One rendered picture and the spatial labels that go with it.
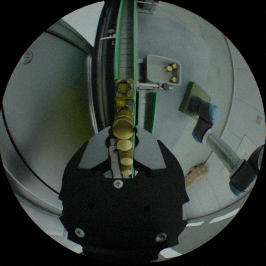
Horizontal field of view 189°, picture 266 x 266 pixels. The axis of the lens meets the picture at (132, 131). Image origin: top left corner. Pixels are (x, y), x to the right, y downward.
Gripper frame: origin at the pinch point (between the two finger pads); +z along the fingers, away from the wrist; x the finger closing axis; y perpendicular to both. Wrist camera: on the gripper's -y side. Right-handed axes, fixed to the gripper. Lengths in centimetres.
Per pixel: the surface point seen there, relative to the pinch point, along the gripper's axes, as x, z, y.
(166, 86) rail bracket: 14.8, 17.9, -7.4
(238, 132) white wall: 361, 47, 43
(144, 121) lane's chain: 10.0, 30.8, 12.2
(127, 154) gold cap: 0.3, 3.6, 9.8
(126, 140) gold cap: 0.3, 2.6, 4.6
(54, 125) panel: -12.8, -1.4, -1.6
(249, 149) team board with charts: 360, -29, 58
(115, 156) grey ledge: -10, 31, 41
